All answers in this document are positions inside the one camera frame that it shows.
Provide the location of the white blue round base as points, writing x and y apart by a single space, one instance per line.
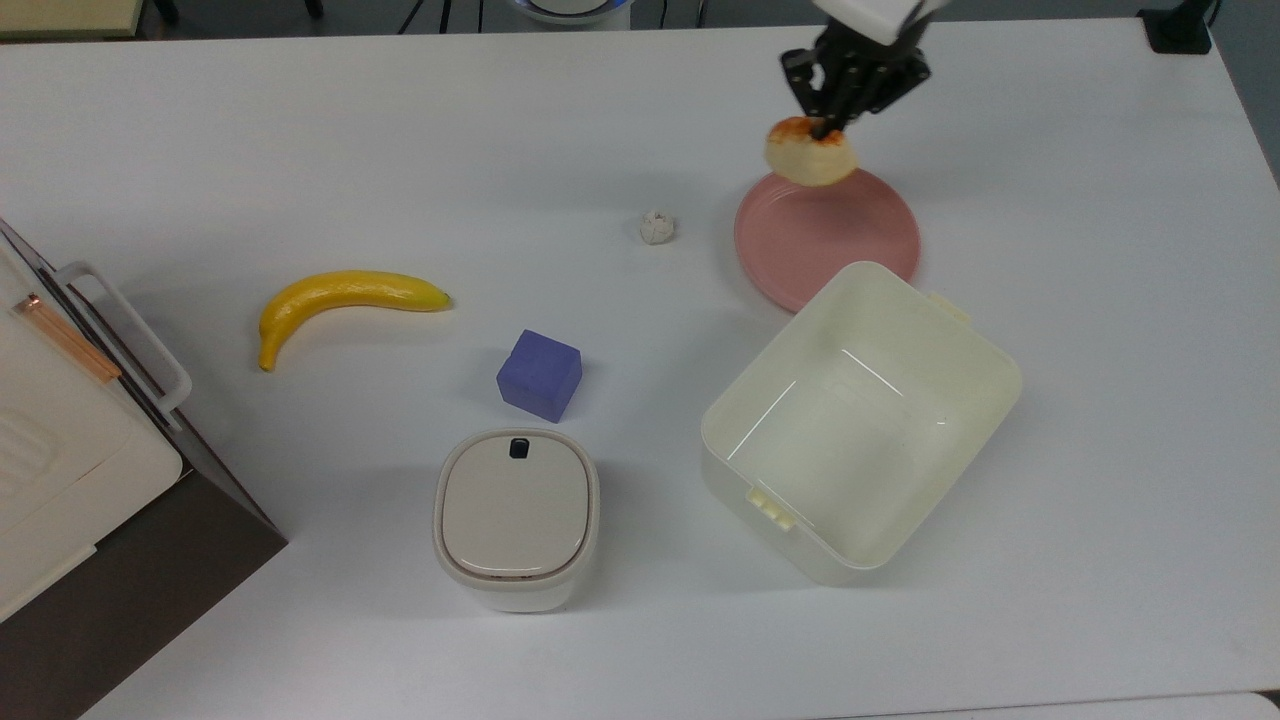
570 10

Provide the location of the purple foam cube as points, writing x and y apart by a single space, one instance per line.
540 375

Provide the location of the yellow banana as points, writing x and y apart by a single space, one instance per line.
340 292

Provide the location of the black clamp mount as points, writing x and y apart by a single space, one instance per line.
1180 25

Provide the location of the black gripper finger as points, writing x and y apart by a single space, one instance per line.
805 80
900 80

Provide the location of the light wooden side table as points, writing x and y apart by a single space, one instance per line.
60 15

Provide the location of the glazed bread roll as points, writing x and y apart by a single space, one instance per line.
812 160

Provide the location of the beige mini trash can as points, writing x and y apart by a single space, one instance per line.
515 510

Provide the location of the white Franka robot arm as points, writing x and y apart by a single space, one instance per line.
880 15

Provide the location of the white oven appliance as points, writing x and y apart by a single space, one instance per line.
130 600

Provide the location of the cream plastic open bin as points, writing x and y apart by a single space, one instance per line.
860 430

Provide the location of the pink round plate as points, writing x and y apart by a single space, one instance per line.
830 235

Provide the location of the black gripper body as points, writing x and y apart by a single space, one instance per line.
865 60

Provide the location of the crumpled white paper ball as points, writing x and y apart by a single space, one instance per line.
657 228

